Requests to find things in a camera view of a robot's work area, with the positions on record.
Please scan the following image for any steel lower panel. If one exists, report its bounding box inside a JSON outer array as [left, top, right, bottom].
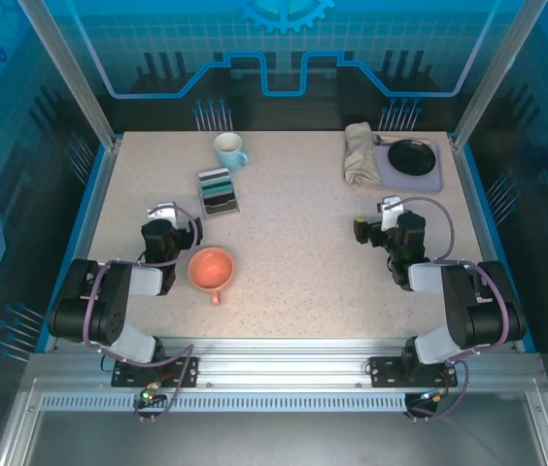
[[0, 410, 548, 466]]

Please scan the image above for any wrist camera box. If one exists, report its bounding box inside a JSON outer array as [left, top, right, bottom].
[[375, 195, 405, 229], [147, 202, 179, 227]]

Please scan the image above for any black plate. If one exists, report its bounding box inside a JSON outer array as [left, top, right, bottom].
[[387, 138, 438, 177]]

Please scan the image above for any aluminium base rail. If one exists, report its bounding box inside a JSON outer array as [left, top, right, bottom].
[[28, 337, 545, 392]]

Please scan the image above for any aluminium side rail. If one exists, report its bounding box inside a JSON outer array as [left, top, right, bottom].
[[448, 135, 537, 353], [43, 138, 122, 353]]

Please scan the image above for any slotted cable duct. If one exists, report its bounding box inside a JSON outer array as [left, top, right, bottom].
[[39, 393, 409, 414]]

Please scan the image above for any aluminium frame post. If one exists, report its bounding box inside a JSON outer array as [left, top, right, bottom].
[[451, 0, 532, 150], [17, 0, 122, 150]]

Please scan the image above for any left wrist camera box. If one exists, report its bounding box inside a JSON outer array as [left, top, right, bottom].
[[147, 202, 179, 227]]

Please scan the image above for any lilac tray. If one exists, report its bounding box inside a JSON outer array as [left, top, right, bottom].
[[341, 133, 445, 194]]

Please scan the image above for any light blue mug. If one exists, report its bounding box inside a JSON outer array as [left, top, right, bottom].
[[213, 131, 251, 173]]

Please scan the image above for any beige folded cloth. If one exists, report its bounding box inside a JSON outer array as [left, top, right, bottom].
[[342, 121, 383, 187]]

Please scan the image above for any orange cup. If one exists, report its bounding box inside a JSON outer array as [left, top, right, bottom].
[[187, 246, 235, 307]]

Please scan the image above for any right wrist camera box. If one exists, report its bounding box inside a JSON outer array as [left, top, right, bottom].
[[375, 195, 405, 229]]

